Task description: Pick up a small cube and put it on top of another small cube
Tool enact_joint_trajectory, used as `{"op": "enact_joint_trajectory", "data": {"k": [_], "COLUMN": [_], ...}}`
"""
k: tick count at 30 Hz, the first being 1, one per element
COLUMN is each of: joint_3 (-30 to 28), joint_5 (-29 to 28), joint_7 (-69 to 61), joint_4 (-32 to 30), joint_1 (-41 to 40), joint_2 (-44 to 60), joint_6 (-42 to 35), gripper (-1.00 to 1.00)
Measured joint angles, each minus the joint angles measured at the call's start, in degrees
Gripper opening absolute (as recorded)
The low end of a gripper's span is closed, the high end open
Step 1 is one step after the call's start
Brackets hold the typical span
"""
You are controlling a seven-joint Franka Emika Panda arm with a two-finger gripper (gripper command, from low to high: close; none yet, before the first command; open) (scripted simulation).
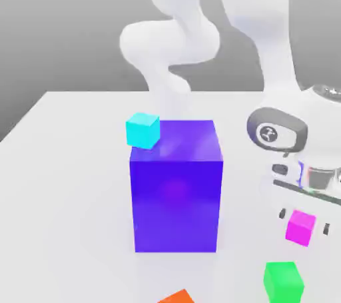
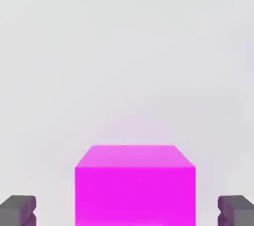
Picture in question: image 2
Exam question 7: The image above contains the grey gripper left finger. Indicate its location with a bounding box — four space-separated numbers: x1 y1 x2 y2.
0 195 37 226

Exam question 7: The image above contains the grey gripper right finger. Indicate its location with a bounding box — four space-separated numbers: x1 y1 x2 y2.
217 195 254 226

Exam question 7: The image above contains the small magenta cube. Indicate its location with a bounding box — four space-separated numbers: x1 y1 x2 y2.
74 145 196 226

